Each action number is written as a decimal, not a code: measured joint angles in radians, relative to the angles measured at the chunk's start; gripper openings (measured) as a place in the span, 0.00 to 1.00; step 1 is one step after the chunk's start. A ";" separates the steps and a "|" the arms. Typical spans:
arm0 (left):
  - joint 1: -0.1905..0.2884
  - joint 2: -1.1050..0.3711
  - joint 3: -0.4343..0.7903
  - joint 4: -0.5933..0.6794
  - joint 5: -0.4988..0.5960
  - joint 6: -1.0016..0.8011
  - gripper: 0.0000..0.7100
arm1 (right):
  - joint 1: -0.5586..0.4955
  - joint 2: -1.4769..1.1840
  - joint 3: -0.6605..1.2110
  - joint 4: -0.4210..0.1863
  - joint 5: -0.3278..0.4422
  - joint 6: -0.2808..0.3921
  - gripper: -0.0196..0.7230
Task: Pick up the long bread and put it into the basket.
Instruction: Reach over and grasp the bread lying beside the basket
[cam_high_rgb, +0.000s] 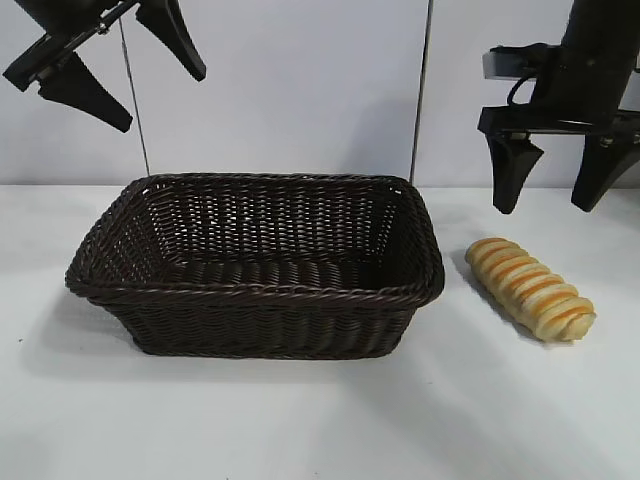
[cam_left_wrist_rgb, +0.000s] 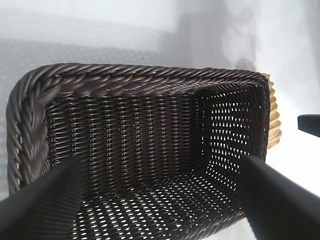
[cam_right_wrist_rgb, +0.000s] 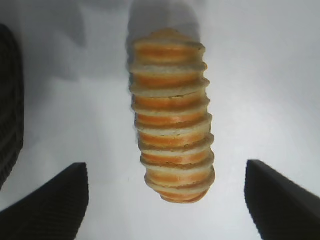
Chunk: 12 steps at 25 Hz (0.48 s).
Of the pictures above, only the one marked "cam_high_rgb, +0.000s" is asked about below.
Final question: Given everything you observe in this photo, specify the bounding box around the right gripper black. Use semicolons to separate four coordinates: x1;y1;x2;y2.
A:
476;41;640;216

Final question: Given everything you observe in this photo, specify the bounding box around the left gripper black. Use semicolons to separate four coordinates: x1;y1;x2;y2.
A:
1;0;208;134

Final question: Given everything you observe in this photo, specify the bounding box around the long twisted striped bread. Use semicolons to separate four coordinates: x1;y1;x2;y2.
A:
464;236;598;344

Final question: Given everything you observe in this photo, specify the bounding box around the dark brown wicker basket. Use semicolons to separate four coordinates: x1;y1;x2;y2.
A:
64;171;447;361

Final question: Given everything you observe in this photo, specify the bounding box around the thin metal wall strip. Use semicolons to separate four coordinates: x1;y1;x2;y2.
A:
118;22;151;177
407;0;435;177

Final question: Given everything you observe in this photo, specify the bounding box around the black camera cable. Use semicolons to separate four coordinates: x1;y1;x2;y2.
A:
505;75;540;107

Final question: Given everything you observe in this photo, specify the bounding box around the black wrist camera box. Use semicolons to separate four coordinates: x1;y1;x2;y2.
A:
481;43;550;82

